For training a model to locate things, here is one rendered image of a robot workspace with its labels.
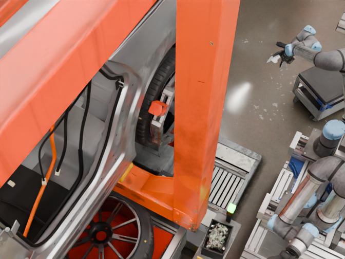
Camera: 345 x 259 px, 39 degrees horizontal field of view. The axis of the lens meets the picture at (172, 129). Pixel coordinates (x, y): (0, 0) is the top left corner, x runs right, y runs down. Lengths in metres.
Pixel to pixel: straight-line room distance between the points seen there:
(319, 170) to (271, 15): 2.89
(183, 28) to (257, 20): 3.29
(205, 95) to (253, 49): 2.82
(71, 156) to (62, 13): 2.05
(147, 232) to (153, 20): 1.32
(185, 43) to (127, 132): 1.14
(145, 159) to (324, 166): 1.67
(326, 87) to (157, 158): 1.46
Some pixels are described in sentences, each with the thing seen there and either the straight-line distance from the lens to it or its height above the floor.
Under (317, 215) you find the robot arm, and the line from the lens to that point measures 2.66.
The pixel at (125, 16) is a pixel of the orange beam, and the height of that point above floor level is 2.68.
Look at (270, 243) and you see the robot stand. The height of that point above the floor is 0.21.
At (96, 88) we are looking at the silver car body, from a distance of 2.81.
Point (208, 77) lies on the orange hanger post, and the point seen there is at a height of 2.01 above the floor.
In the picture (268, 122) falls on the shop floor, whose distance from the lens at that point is 4.16.
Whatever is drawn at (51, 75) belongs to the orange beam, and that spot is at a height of 2.73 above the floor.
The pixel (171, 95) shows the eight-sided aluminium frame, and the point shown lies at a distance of 2.85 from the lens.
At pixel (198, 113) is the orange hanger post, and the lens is 1.98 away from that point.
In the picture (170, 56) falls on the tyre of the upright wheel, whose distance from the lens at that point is 2.96.
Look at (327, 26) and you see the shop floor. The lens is 5.03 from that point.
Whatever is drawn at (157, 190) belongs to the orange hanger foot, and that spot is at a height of 0.78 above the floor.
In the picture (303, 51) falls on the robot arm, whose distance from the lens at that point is 3.05.
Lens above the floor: 3.37
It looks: 57 degrees down
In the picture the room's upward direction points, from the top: 1 degrees clockwise
